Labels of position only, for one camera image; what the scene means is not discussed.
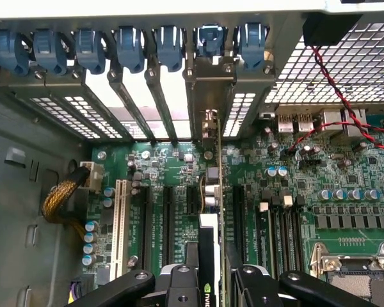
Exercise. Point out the black long expansion slot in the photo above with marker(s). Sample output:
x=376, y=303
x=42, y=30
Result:
x=168, y=224
x=146, y=224
x=239, y=224

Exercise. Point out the CPU socket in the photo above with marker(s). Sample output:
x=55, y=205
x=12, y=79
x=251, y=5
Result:
x=352, y=288

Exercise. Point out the short black expansion slot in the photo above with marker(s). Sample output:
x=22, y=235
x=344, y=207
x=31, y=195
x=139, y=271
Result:
x=193, y=199

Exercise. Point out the perforated slot cover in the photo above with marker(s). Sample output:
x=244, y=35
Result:
x=96, y=118
x=240, y=113
x=56, y=116

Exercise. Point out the white power connector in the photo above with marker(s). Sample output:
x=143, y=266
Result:
x=92, y=177

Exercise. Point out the open metal PC case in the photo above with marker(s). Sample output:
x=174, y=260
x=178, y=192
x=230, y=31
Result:
x=19, y=128

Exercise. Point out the black intrusion switch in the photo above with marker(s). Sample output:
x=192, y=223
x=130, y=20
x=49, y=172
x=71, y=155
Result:
x=329, y=30

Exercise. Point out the white expansion slot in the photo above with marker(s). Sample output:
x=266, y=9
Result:
x=120, y=224

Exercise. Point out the blue topped capacitor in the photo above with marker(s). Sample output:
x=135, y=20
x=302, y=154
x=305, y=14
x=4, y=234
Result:
x=89, y=248
x=91, y=226
x=109, y=192
x=89, y=237
x=108, y=202
x=88, y=259

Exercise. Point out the green motherboard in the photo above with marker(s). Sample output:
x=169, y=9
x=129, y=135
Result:
x=307, y=179

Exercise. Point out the metal rear port block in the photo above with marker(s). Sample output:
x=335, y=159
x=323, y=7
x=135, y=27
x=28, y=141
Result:
x=356, y=123
x=284, y=123
x=304, y=122
x=332, y=121

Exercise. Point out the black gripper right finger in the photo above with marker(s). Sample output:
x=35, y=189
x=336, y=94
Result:
x=259, y=291

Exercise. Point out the blue slot retention clip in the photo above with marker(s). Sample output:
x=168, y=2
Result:
x=211, y=40
x=131, y=48
x=169, y=48
x=91, y=49
x=9, y=49
x=49, y=49
x=251, y=44

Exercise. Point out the black RAM slot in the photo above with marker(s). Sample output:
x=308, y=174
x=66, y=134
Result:
x=276, y=236
x=298, y=236
x=288, y=236

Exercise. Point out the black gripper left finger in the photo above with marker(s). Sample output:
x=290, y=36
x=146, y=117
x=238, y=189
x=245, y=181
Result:
x=179, y=294

